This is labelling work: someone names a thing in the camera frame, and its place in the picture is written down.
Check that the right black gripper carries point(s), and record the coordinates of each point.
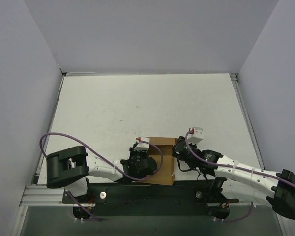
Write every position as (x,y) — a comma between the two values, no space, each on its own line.
(178,150)

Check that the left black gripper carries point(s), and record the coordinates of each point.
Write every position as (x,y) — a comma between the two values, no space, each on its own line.
(139,157)

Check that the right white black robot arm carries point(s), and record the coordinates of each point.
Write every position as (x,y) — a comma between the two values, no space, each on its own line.
(234,180)

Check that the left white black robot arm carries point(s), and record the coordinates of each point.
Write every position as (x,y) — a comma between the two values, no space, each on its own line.
(70,169)

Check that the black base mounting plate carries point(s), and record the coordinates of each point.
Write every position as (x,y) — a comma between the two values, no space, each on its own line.
(183,198)

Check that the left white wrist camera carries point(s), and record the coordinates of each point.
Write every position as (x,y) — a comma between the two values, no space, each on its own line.
(142,144)

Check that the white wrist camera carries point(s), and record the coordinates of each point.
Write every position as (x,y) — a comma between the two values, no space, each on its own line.
(142,144)
(196,135)

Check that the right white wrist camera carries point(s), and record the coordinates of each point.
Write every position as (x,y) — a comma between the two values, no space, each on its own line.
(196,135)

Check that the aluminium table frame rail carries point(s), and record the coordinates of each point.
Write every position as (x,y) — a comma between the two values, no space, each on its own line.
(234,80)

